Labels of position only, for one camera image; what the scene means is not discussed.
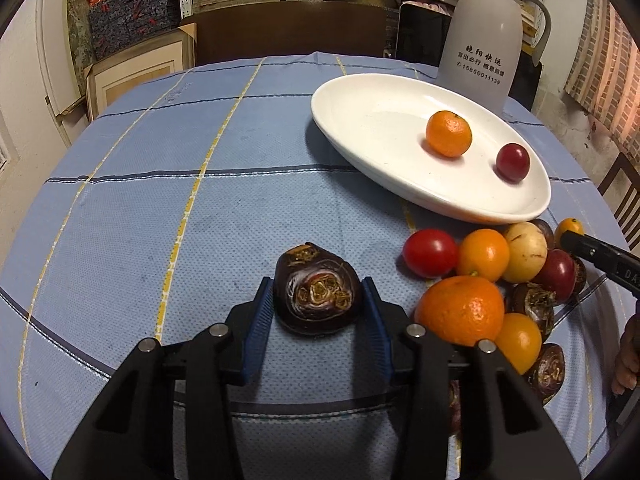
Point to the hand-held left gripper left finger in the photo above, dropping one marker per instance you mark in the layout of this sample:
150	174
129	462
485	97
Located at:
256	320

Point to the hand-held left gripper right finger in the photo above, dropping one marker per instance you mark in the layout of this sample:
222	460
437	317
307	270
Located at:
376	320

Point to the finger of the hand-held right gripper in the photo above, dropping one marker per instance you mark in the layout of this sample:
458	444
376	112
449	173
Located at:
585	251

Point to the dark red cherry tomato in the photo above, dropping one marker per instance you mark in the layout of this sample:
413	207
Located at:
513	162
556	276

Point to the yellow cherry tomato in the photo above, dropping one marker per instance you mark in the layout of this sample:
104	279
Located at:
526	252

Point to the orange tangerine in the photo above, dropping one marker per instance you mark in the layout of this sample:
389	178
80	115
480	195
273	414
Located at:
460	310
448	133

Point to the yellow-orange cherry tomato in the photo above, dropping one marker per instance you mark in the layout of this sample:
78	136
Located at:
518	344

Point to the white oval plate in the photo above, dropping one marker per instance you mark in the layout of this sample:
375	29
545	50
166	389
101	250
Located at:
390	130

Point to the person's right hand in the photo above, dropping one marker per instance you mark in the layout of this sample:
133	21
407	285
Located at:
626	362

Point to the small orange cherry tomato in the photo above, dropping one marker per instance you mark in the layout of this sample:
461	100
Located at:
570	227

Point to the wooden chair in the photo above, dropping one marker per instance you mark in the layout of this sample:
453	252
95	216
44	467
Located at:
622	195

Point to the blue plaid tablecloth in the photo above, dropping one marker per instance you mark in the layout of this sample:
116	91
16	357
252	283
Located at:
165	210

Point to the brick pattern curtain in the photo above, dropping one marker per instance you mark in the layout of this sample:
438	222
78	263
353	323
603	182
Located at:
607	60

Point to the white thermos jug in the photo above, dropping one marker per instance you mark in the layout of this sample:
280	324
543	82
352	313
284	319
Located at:
480	35

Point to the cardboard box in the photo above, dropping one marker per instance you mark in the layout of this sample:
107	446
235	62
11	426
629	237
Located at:
135	75

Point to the brown wooden board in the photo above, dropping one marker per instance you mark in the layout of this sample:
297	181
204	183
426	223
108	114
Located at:
290	32

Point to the stack of blue patterned boxes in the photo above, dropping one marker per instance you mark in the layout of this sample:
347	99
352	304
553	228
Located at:
132	15

